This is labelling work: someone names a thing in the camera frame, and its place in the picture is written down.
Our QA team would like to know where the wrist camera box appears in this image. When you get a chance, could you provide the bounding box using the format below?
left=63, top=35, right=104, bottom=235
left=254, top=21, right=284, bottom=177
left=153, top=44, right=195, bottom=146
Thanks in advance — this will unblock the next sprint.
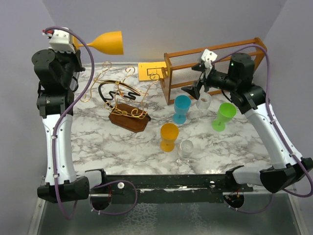
left=200, top=49, right=218, bottom=69
left=42, top=29, right=76, bottom=54

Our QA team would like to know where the yellow card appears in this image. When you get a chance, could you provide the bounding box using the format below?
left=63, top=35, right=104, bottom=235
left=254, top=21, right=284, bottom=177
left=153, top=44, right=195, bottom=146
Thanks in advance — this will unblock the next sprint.
left=138, top=62, right=166, bottom=82

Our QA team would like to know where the orange plastic wine glass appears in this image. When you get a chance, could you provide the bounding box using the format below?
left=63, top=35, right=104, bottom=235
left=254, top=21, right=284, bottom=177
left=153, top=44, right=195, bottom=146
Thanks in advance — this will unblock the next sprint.
left=160, top=123, right=179, bottom=152
left=86, top=31, right=124, bottom=55

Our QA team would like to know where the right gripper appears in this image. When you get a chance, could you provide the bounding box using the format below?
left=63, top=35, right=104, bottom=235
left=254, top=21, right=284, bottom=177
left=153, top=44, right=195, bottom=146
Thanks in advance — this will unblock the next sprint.
left=181, top=63, right=238, bottom=100

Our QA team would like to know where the gold wire wine glass rack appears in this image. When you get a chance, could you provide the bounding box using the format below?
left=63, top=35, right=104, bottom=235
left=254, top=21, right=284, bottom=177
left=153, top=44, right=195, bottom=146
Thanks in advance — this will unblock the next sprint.
left=80, top=61, right=160, bottom=133

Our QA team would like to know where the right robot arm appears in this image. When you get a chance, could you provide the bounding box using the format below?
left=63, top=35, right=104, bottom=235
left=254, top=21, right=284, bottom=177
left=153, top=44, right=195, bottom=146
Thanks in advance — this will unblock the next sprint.
left=182, top=49, right=313, bottom=193

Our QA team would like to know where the wooden dish rack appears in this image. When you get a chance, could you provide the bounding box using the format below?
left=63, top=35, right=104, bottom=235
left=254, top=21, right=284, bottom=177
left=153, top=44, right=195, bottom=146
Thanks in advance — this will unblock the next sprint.
left=159, top=37, right=268, bottom=105

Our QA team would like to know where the green plastic wine glass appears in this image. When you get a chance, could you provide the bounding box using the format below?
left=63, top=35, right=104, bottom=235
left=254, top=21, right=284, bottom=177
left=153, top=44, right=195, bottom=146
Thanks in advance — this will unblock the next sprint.
left=211, top=102, right=237, bottom=132

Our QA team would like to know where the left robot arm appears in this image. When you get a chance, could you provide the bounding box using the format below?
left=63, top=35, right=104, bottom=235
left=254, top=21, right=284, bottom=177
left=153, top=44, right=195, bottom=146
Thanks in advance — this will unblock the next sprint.
left=32, top=49, right=108, bottom=203

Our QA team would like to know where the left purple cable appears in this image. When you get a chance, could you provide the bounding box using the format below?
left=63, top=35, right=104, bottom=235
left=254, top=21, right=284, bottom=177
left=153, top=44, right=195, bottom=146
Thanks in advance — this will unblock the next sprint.
left=46, top=26, right=95, bottom=220

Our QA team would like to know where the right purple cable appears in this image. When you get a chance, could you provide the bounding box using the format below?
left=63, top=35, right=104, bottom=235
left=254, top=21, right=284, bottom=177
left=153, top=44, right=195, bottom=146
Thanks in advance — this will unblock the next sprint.
left=212, top=44, right=313, bottom=198

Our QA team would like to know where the clear glass near front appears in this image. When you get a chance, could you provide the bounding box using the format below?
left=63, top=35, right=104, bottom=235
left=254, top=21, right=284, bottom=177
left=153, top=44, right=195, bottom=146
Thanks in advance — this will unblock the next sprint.
left=177, top=140, right=194, bottom=164

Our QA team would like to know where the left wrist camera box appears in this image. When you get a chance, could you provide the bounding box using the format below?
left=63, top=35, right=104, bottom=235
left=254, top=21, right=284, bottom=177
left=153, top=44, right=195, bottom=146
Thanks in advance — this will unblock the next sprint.
left=42, top=29, right=76, bottom=54

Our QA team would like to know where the clear glass near rack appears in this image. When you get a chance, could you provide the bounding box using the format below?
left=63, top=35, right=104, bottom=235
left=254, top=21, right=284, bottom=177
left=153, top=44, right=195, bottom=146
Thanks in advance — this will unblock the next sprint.
left=196, top=93, right=211, bottom=110

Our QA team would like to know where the blue plastic wine glass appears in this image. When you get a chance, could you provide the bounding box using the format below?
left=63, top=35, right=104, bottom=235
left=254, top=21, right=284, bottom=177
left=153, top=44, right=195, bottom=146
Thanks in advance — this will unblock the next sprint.
left=173, top=95, right=191, bottom=124

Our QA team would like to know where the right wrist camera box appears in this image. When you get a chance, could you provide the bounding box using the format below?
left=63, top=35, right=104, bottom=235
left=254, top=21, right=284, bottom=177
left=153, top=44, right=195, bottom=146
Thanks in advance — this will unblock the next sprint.
left=200, top=49, right=218, bottom=69

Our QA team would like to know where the black base frame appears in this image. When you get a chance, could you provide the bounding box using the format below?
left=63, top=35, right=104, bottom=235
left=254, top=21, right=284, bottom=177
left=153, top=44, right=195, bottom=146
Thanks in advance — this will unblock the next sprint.
left=90, top=174, right=253, bottom=204

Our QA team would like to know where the purple cable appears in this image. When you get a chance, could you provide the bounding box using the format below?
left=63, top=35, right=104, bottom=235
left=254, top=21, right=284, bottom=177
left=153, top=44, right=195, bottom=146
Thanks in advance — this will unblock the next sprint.
left=212, top=44, right=313, bottom=198
left=46, top=26, right=95, bottom=220

